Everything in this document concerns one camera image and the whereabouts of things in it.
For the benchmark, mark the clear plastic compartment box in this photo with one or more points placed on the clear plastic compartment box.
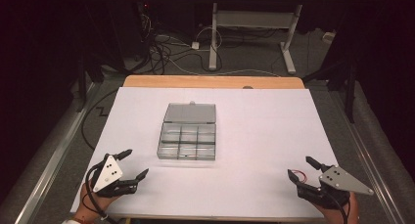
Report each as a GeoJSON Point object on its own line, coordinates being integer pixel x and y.
{"type": "Point", "coordinates": [187, 139]}

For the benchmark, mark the white floor box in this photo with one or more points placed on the white floor box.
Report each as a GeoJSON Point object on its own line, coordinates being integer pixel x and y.
{"type": "Point", "coordinates": [328, 37]}

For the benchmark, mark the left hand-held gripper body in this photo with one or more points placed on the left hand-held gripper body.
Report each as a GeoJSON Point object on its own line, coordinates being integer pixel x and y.
{"type": "Point", "coordinates": [107, 173]}

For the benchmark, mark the white paper sheet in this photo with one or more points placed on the white paper sheet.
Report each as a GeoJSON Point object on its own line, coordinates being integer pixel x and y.
{"type": "Point", "coordinates": [257, 136]}

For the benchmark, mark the person's right hand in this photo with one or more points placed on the person's right hand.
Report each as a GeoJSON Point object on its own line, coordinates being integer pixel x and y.
{"type": "Point", "coordinates": [341, 216]}

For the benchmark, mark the person's left hand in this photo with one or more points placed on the person's left hand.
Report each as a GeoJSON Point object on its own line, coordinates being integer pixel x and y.
{"type": "Point", "coordinates": [88, 206]}

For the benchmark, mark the black metal stand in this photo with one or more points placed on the black metal stand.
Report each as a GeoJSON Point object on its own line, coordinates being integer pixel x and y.
{"type": "Point", "coordinates": [350, 93]}
{"type": "Point", "coordinates": [81, 83]}

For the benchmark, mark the metal floor rail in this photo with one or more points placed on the metal floor rail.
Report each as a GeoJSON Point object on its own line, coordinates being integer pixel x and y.
{"type": "Point", "coordinates": [368, 158]}
{"type": "Point", "coordinates": [55, 155]}

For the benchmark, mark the white power adapter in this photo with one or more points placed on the white power adapter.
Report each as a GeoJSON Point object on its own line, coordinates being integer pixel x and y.
{"type": "Point", "coordinates": [195, 45]}

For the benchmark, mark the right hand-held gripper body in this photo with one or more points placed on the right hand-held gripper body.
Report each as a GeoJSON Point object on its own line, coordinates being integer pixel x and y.
{"type": "Point", "coordinates": [342, 181]}

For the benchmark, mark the white desk frame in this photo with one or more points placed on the white desk frame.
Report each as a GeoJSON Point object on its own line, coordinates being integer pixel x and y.
{"type": "Point", "coordinates": [254, 19]}

